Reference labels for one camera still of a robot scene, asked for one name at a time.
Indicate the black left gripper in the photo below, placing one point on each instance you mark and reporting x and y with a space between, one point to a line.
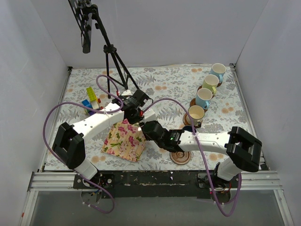
141 97

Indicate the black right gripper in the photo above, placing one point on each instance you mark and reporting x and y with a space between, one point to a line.
147 127

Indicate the cream enamel mug dark rim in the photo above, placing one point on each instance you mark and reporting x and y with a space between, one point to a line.
195 116

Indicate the white mug blue handle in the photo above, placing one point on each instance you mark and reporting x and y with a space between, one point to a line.
203 98

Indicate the white mug green handle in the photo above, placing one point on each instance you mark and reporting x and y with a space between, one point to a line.
210 82

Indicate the white mug light blue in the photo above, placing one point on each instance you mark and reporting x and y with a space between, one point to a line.
218 70

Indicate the dark blue mug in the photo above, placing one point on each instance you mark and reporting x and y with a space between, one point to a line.
187 128

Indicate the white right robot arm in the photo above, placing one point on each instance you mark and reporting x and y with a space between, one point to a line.
242 148

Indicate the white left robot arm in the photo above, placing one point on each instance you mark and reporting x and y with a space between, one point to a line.
70 140

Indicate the floral serving tray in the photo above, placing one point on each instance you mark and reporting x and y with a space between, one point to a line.
125 141

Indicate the black tripod stand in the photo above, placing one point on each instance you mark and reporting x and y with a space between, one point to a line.
110 50

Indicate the colourful toy blocks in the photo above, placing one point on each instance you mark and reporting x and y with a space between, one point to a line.
92 102

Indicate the floral table cloth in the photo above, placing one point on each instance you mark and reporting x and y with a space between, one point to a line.
172 88

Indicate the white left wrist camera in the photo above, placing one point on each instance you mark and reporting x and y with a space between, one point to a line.
126 93

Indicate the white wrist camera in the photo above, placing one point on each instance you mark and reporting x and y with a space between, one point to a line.
126 93
148 115

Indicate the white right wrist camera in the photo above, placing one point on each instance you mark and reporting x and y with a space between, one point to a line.
148 115

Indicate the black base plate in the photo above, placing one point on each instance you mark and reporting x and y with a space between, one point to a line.
153 183

